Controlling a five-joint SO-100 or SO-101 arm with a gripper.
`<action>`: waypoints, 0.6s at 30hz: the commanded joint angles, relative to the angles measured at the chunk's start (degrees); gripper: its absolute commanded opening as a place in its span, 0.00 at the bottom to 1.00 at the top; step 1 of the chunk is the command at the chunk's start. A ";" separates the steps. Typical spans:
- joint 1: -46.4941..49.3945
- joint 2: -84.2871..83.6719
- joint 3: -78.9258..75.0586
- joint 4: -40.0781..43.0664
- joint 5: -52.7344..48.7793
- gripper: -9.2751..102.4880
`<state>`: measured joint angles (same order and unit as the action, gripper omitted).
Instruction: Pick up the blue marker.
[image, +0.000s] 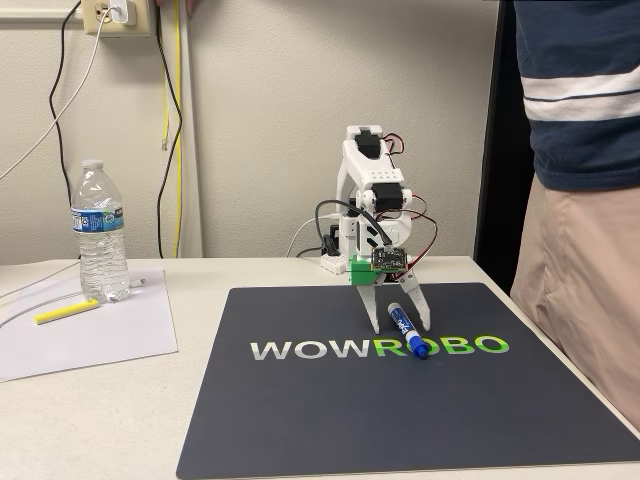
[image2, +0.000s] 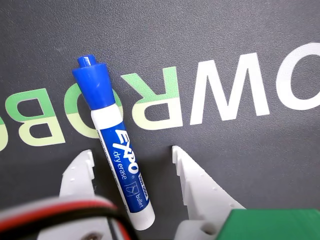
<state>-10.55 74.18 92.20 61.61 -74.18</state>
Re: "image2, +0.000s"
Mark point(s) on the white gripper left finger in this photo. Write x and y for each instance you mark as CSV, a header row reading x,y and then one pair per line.
x,y
77,175

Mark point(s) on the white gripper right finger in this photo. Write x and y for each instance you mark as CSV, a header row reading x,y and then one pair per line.
x,y
200,192

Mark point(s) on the blue dry erase marker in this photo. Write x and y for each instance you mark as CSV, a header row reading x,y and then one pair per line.
x,y
120,160

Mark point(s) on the dark grey WOWROBO mat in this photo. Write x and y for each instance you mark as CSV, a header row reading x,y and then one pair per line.
x,y
225,37

